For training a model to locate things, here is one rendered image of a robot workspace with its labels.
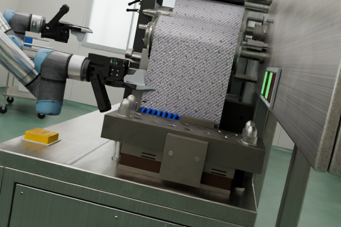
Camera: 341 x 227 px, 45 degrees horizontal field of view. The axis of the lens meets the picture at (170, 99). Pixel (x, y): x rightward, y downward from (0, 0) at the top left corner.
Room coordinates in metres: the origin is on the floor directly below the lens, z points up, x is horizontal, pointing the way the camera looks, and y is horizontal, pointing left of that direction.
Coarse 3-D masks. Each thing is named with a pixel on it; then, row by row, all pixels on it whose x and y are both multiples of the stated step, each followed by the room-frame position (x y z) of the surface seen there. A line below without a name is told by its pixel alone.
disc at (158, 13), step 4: (156, 12) 1.23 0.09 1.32; (160, 12) 1.27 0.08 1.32; (156, 16) 1.23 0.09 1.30; (152, 20) 1.20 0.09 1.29; (152, 24) 1.20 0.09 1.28; (152, 28) 1.20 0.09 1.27; (148, 36) 1.19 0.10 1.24; (148, 40) 1.19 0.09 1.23; (148, 44) 1.20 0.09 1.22; (148, 48) 1.20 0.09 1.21; (148, 52) 1.21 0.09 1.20; (148, 56) 1.23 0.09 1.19
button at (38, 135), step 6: (30, 132) 1.10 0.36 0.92; (36, 132) 1.11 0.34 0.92; (42, 132) 1.13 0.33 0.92; (48, 132) 1.14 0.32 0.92; (54, 132) 1.15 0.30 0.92; (24, 138) 1.10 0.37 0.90; (30, 138) 1.10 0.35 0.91; (36, 138) 1.10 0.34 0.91; (42, 138) 1.10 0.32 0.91; (48, 138) 1.10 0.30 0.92; (54, 138) 1.14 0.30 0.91
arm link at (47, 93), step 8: (40, 80) 1.22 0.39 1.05; (48, 80) 1.20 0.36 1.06; (56, 80) 1.21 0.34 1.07; (40, 88) 1.21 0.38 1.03; (48, 88) 1.20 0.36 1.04; (56, 88) 1.21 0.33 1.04; (64, 88) 1.24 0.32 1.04; (40, 96) 1.21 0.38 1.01; (48, 96) 1.20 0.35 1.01; (56, 96) 1.21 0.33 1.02; (40, 104) 1.21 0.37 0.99; (48, 104) 1.20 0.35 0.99; (56, 104) 1.21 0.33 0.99; (40, 112) 1.21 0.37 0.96; (48, 112) 1.21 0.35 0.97; (56, 112) 1.22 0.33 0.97
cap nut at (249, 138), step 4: (248, 128) 0.99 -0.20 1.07; (252, 128) 0.99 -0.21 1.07; (248, 132) 0.99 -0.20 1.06; (252, 132) 0.98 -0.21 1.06; (256, 132) 0.99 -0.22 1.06; (244, 136) 0.99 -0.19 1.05; (248, 136) 0.98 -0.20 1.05; (252, 136) 0.98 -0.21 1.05; (256, 136) 1.00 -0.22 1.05; (244, 140) 0.99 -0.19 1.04; (248, 140) 0.98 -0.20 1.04; (252, 140) 0.98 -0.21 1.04; (256, 140) 0.99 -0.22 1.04; (248, 144) 0.98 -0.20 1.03; (252, 144) 0.98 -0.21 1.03; (256, 144) 0.99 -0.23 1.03
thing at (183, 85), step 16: (160, 64) 1.20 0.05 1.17; (176, 64) 1.19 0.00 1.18; (192, 64) 1.18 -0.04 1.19; (208, 64) 1.18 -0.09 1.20; (224, 64) 1.17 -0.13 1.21; (160, 80) 1.19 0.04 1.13; (176, 80) 1.19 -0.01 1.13; (192, 80) 1.18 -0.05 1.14; (208, 80) 1.18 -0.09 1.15; (224, 80) 1.17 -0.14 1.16; (144, 96) 1.20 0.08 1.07; (160, 96) 1.19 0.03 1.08; (176, 96) 1.19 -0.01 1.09; (192, 96) 1.18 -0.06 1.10; (208, 96) 1.17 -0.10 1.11; (224, 96) 1.17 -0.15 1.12; (176, 112) 1.19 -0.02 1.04; (192, 112) 1.18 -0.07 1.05; (208, 112) 1.17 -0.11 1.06
